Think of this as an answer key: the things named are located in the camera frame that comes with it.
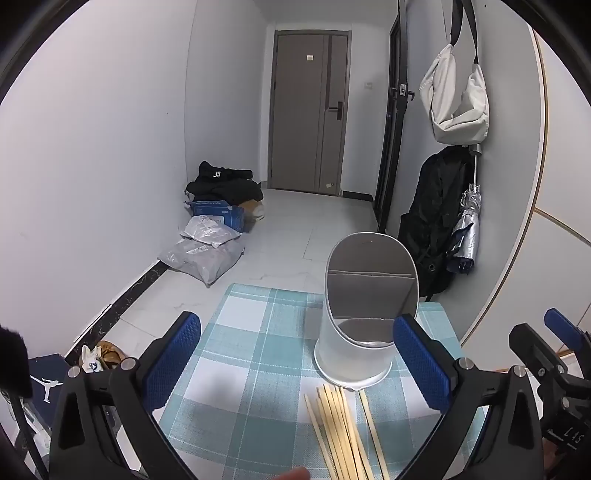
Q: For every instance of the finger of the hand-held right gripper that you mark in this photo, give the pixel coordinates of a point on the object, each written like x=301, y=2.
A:
x=561, y=325
x=535, y=348

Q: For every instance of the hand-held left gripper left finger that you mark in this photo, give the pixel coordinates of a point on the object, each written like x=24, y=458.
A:
x=173, y=360

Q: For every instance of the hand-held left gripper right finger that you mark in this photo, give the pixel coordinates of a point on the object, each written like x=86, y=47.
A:
x=422, y=364

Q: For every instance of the white utensil holder grey insert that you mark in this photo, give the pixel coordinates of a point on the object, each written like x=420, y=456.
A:
x=355, y=350

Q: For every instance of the bundle of wooden chopsticks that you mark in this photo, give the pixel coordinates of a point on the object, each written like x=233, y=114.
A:
x=339, y=438

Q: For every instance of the white shoulder bag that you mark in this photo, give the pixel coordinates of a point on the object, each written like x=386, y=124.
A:
x=457, y=101

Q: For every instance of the person's left hand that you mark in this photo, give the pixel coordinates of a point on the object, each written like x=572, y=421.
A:
x=294, y=474

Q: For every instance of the brown crumpled item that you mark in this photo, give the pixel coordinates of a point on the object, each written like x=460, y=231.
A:
x=113, y=353

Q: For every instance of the white plastic bag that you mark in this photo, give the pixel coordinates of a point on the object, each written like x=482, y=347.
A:
x=91, y=360

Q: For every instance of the teal plaid tablecloth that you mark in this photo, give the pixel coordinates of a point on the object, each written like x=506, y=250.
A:
x=258, y=369

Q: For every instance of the grey plastic parcel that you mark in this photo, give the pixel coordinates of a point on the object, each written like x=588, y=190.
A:
x=203, y=261

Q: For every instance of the dark blue shoe box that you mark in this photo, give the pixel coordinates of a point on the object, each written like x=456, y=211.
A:
x=46, y=383

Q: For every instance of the white plastic parcel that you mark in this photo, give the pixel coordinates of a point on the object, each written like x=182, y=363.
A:
x=207, y=230

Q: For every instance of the silver folding umbrella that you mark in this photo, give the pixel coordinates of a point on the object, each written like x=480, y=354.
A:
x=466, y=230

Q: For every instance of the white cabinet gold trim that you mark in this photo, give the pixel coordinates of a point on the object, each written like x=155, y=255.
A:
x=554, y=184

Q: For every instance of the black backpack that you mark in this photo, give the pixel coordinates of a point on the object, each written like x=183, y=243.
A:
x=434, y=221

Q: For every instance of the blue cardboard box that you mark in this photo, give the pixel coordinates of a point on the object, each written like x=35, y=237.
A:
x=219, y=214

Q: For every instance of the black fuzzy object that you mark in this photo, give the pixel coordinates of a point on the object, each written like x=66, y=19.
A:
x=14, y=362

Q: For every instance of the brown paper bag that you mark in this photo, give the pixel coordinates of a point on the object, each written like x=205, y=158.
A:
x=255, y=208

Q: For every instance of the black clothing pile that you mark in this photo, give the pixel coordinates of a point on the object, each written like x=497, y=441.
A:
x=226, y=182

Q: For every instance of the black side door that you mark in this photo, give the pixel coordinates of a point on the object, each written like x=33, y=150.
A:
x=392, y=147

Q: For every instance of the grey-brown room door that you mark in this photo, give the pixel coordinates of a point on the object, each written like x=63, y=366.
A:
x=300, y=115

